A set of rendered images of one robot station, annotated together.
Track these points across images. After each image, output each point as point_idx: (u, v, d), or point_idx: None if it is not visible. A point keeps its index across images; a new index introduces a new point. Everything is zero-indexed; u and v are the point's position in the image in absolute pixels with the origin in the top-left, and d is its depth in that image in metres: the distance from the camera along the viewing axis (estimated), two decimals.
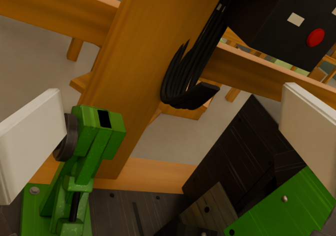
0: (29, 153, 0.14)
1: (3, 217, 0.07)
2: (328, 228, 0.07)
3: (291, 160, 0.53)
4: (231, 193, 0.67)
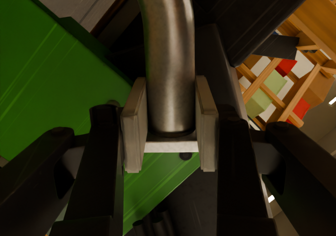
0: (143, 130, 0.16)
1: (114, 195, 0.08)
2: (221, 208, 0.07)
3: (206, 77, 0.24)
4: None
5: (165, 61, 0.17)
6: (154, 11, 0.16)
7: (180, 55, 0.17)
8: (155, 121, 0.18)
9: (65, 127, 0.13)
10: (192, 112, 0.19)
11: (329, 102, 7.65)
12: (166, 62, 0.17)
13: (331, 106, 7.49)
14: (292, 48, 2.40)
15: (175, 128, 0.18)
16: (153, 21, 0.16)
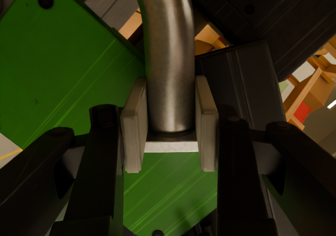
0: (143, 130, 0.16)
1: (114, 195, 0.08)
2: (221, 208, 0.07)
3: (255, 92, 0.24)
4: None
5: (165, 61, 0.17)
6: (154, 11, 0.16)
7: (180, 55, 0.17)
8: (155, 121, 0.18)
9: (65, 127, 0.13)
10: (192, 111, 0.19)
11: (328, 106, 7.67)
12: (166, 62, 0.17)
13: (330, 110, 7.52)
14: None
15: (175, 128, 0.18)
16: (153, 21, 0.16)
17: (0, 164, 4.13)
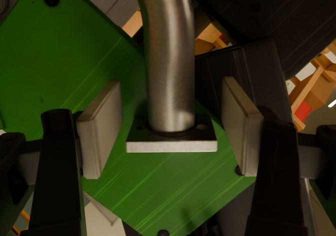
0: (107, 135, 0.15)
1: (79, 198, 0.08)
2: (255, 211, 0.07)
3: (262, 91, 0.24)
4: None
5: (165, 61, 0.17)
6: (154, 11, 0.16)
7: (180, 55, 0.17)
8: (154, 121, 0.18)
9: (15, 132, 0.12)
10: (192, 111, 0.19)
11: (328, 105, 7.67)
12: (166, 62, 0.17)
13: (331, 109, 7.51)
14: None
15: (175, 128, 0.18)
16: (153, 20, 0.16)
17: None
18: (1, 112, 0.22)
